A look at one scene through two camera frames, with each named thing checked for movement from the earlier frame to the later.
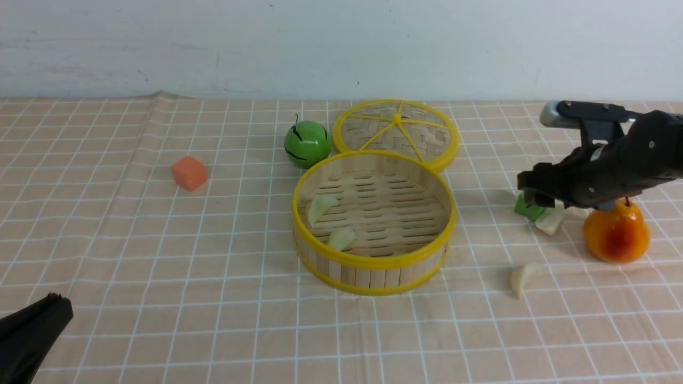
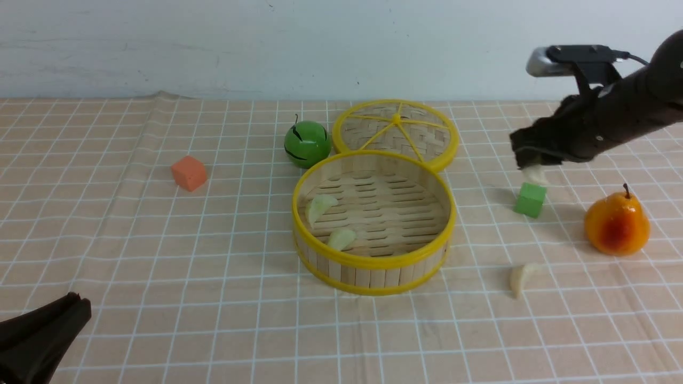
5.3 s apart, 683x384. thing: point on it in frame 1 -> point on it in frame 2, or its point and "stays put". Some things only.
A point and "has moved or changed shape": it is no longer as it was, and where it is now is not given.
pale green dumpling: x=319 y=205 stays put
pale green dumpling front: x=341 y=239 stays put
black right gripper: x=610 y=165 -> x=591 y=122
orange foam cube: x=189 y=173 stays put
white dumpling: x=550 y=220 has moved or changed shape
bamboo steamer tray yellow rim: x=373 y=222 stays put
